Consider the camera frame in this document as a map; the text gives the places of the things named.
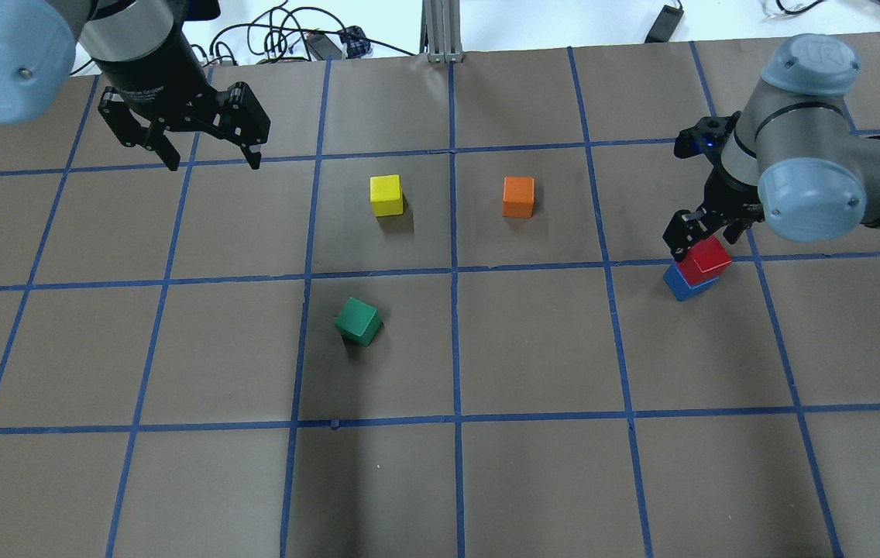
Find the blue wooden block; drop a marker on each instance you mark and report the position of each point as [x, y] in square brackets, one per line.
[680, 288]

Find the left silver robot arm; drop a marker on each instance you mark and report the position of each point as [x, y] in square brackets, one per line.
[38, 40]

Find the red wooden block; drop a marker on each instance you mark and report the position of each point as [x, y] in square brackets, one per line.
[703, 262]

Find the black power adapter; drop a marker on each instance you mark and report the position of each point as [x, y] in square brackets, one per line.
[665, 24]

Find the green wooden block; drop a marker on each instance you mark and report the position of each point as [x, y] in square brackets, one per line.
[358, 322]

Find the yellow wooden block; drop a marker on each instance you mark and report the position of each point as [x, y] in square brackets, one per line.
[386, 196]

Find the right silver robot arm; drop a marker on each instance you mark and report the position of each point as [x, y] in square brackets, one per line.
[794, 182]

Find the aluminium frame post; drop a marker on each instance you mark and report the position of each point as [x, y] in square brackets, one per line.
[440, 31]

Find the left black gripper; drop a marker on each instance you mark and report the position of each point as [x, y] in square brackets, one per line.
[152, 76]

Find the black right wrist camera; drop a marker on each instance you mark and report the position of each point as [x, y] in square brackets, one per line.
[706, 138]

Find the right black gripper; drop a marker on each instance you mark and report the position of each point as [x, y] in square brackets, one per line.
[725, 195]

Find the orange wooden block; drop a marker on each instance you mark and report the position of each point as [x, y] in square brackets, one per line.
[519, 197]

